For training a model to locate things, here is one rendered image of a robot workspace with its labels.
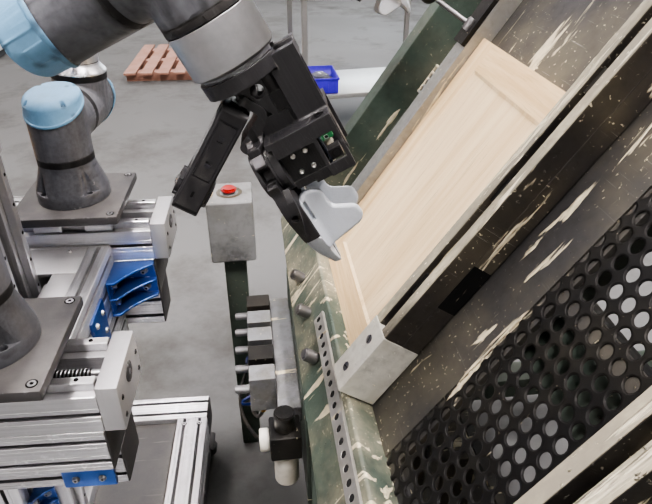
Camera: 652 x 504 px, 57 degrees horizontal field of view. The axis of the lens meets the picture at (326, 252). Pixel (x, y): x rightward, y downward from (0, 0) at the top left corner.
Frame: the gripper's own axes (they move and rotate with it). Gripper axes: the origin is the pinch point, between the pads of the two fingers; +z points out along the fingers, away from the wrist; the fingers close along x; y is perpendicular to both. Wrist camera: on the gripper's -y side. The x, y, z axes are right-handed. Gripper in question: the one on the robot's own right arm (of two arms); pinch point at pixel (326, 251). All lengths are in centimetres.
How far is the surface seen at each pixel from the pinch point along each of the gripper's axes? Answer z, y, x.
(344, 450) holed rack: 39.5, -16.5, 10.5
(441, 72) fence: 16, 25, 72
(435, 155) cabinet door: 25, 16, 56
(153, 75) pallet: 57, -165, 520
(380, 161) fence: 27, 6, 70
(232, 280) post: 48, -47, 89
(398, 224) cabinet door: 31, 4, 50
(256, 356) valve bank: 44, -35, 47
